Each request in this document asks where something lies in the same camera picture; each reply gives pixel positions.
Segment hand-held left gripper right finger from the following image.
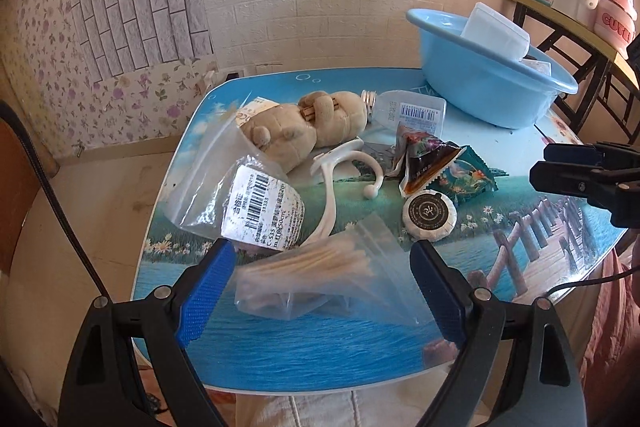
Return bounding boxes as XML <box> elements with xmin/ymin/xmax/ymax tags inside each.
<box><xmin>409</xmin><ymin>239</ymin><xmax>586</xmax><ymax>427</ymax></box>

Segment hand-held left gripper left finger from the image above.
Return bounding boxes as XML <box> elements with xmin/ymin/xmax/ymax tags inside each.
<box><xmin>59</xmin><ymin>238</ymin><xmax>237</xmax><ymax>427</ymax></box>

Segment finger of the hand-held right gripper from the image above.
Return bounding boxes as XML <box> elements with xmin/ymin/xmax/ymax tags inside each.
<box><xmin>542</xmin><ymin>142</ymin><xmax>640</xmax><ymax>170</ymax></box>
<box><xmin>530</xmin><ymin>161</ymin><xmax>640</xmax><ymax>228</ymax></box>

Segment clear zip bag cotton swabs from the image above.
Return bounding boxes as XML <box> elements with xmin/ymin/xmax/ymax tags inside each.
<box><xmin>235</xmin><ymin>213</ymin><xmax>436</xmax><ymax>328</ymax></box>

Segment green snack packet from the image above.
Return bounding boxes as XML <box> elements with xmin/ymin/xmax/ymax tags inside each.
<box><xmin>430</xmin><ymin>146</ymin><xmax>501</xmax><ymax>208</ymax></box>

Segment brown triangular snack packet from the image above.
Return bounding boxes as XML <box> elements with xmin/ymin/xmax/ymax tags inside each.
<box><xmin>397</xmin><ymin>122</ymin><xmax>463</xmax><ymax>198</ymax></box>

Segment blue plastic basin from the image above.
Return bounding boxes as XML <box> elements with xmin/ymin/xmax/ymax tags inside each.
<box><xmin>406</xmin><ymin>8</ymin><xmax>578</xmax><ymax>129</ymax></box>

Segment blue printed desktop table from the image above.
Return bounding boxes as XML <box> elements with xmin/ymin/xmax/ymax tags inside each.
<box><xmin>131</xmin><ymin>68</ymin><xmax>628</xmax><ymax>395</ymax></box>

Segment round black wrapped soap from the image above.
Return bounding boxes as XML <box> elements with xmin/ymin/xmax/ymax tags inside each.
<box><xmin>402</xmin><ymin>189</ymin><xmax>458</xmax><ymax>242</ymax></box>

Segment folding side table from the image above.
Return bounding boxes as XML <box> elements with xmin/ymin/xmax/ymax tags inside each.
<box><xmin>470</xmin><ymin>0</ymin><xmax>640</xmax><ymax>148</ymax></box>

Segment clear zip bag barcode label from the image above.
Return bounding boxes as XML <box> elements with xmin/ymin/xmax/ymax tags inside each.
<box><xmin>165</xmin><ymin>112</ymin><xmax>307</xmax><ymax>253</ymax></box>

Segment pink water bottle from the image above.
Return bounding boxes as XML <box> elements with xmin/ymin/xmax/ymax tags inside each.
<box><xmin>592</xmin><ymin>0</ymin><xmax>640</xmax><ymax>58</ymax></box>

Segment person's pink garment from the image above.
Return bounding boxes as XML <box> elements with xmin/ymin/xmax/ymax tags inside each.
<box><xmin>582</xmin><ymin>237</ymin><xmax>640</xmax><ymax>388</ymax></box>

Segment white plastic hook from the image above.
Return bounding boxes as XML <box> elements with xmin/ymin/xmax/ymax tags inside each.
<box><xmin>311</xmin><ymin>138</ymin><xmax>386</xmax><ymax>240</ymax></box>

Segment brown plush toy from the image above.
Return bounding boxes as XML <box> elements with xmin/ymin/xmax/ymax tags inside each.
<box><xmin>242</xmin><ymin>90</ymin><xmax>371</xmax><ymax>170</ymax></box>

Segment clear plastic bottle white label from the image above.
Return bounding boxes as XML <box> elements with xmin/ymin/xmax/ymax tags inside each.
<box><xmin>361</xmin><ymin>89</ymin><xmax>447</xmax><ymax>138</ymax></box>

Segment cream tissue pack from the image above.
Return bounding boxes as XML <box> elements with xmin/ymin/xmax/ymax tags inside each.
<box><xmin>235</xmin><ymin>96</ymin><xmax>278</xmax><ymax>125</ymax></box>

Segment brown wooden door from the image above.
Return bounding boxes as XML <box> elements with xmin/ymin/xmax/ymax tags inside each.
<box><xmin>0</xmin><ymin>114</ymin><xmax>61</xmax><ymax>278</ymax></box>

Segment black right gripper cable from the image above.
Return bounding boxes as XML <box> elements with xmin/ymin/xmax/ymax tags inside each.
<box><xmin>545</xmin><ymin>269</ymin><xmax>640</xmax><ymax>298</ymax></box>

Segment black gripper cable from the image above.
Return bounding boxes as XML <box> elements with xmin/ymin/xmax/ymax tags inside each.
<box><xmin>0</xmin><ymin>99</ymin><xmax>108</xmax><ymax>300</ymax></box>
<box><xmin>545</xmin><ymin>269</ymin><xmax>640</xmax><ymax>298</ymax></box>

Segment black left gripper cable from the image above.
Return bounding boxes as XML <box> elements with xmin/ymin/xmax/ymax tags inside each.
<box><xmin>0</xmin><ymin>99</ymin><xmax>108</xmax><ymax>300</ymax></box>

